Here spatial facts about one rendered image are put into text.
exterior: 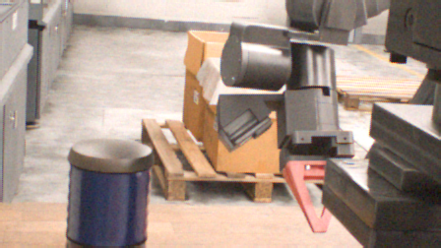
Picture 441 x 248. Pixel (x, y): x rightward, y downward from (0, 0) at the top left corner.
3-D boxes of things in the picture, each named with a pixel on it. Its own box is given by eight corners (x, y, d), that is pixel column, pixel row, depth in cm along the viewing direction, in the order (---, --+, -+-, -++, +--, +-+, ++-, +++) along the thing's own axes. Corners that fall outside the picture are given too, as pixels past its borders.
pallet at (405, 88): (432, 93, 795) (435, 80, 792) (482, 117, 700) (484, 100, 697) (313, 88, 774) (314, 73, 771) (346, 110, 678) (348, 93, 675)
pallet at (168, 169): (353, 203, 433) (357, 176, 430) (165, 200, 411) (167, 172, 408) (289, 145, 547) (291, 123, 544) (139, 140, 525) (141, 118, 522)
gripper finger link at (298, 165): (291, 229, 86) (286, 142, 88) (282, 238, 93) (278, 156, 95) (355, 228, 86) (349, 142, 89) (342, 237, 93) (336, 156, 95)
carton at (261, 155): (325, 179, 419) (337, 83, 408) (204, 175, 409) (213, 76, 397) (294, 147, 482) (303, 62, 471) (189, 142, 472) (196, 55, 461)
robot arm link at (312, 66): (292, 92, 88) (289, 31, 89) (268, 106, 93) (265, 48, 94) (347, 98, 91) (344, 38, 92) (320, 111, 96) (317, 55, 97)
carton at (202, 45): (280, 145, 483) (290, 47, 470) (192, 142, 472) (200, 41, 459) (256, 122, 537) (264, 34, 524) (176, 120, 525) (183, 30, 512)
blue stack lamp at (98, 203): (143, 217, 40) (148, 153, 40) (152, 247, 37) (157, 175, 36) (64, 217, 40) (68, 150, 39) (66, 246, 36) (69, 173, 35)
